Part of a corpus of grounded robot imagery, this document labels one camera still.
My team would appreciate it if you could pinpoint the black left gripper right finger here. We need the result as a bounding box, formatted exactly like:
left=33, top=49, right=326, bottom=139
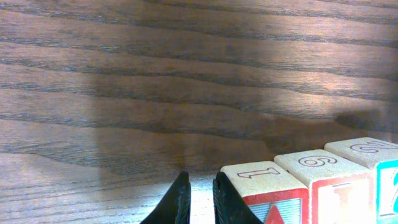
left=213, top=172, right=262, bottom=224

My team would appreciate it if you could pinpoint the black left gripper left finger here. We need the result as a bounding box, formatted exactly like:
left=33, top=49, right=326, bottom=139
left=141, top=172, right=191, bottom=224

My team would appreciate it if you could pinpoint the red A block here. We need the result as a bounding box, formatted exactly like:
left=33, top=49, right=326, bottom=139
left=221, top=161, right=309, bottom=224

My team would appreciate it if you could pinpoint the red I block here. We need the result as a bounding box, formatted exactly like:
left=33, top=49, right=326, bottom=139
left=274, top=149, right=376, bottom=224

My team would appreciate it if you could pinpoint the blue 2 block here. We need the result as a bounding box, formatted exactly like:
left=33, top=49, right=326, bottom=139
left=324, top=137, right=397, bottom=224

